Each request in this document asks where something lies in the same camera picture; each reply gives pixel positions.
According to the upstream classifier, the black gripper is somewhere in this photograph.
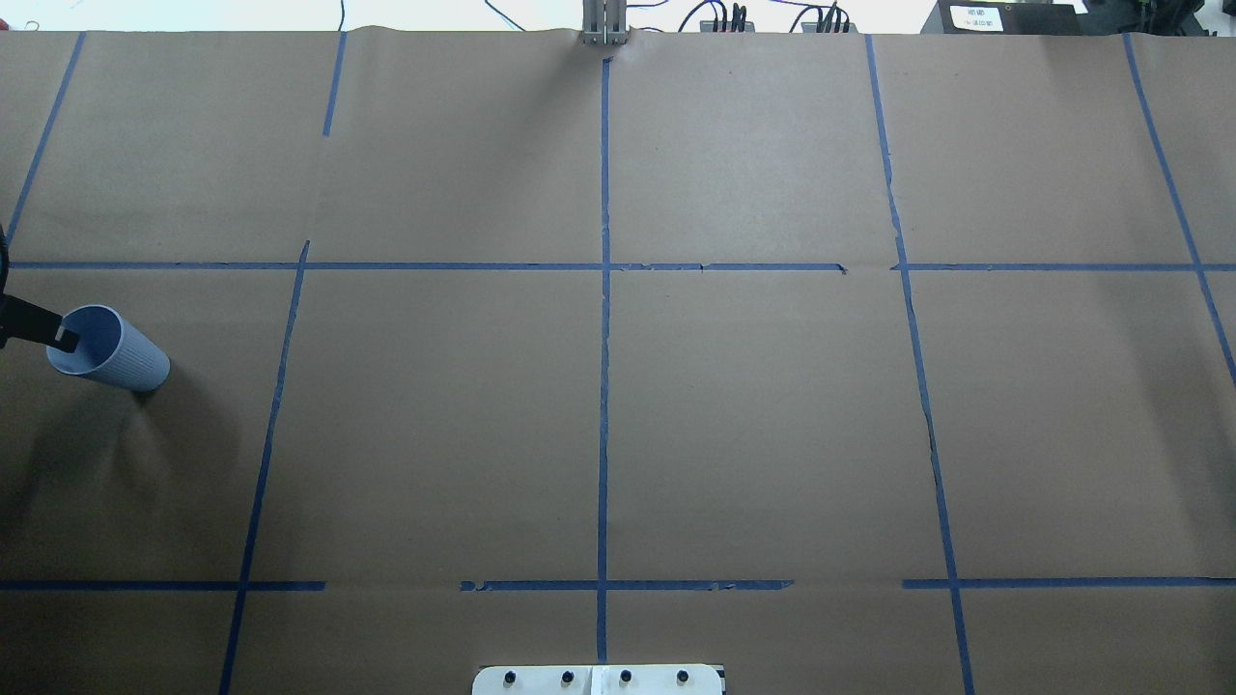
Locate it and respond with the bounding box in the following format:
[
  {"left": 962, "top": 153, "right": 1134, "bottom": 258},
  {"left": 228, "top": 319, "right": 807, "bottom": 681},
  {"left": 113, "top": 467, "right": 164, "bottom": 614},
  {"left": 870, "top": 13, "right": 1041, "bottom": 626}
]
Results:
[{"left": 1, "top": 228, "right": 80, "bottom": 352}]

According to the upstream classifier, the blue ribbed plastic cup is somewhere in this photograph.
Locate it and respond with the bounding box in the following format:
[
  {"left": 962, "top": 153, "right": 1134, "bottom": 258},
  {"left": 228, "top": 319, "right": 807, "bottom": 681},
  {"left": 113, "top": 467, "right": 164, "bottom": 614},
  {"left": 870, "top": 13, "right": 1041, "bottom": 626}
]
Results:
[{"left": 44, "top": 304, "right": 171, "bottom": 393}]

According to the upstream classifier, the white mounting plate with bolts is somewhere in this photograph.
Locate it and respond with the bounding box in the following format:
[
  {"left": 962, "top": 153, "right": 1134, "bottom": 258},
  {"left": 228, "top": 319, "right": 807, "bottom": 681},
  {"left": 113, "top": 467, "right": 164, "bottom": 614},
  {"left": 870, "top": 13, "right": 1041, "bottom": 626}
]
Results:
[{"left": 471, "top": 663, "right": 727, "bottom": 694}]

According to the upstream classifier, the black power strip left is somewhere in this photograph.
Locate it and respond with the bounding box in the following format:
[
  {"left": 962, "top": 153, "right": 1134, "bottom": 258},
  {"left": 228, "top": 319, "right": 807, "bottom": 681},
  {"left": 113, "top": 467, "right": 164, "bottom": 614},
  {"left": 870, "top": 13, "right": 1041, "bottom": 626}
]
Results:
[{"left": 688, "top": 1, "right": 755, "bottom": 33}]

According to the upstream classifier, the black power strip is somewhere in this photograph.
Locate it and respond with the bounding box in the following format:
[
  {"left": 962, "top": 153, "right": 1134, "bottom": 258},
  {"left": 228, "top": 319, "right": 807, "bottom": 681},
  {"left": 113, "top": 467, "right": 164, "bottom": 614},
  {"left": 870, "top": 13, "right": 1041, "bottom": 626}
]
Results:
[
  {"left": 688, "top": 1, "right": 755, "bottom": 33},
  {"left": 791, "top": 2, "right": 857, "bottom": 33}
]

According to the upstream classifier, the black power strip right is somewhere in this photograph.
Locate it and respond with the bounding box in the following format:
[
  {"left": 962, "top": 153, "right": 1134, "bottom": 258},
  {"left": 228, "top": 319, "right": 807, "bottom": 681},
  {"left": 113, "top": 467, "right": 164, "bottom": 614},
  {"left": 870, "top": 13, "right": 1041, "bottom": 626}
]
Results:
[{"left": 791, "top": 2, "right": 857, "bottom": 33}]

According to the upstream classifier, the black box with label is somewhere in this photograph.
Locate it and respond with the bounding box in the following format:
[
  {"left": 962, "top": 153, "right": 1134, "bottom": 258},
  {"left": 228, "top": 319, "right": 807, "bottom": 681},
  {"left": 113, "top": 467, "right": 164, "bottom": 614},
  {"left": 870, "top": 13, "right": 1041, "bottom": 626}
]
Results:
[{"left": 921, "top": 1, "right": 1084, "bottom": 36}]

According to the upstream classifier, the aluminium frame post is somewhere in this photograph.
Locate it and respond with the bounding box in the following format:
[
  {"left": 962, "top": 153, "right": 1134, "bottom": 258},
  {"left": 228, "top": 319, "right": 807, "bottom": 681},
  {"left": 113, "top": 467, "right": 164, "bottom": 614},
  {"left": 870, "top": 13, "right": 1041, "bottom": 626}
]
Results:
[{"left": 578, "top": 0, "right": 630, "bottom": 45}]

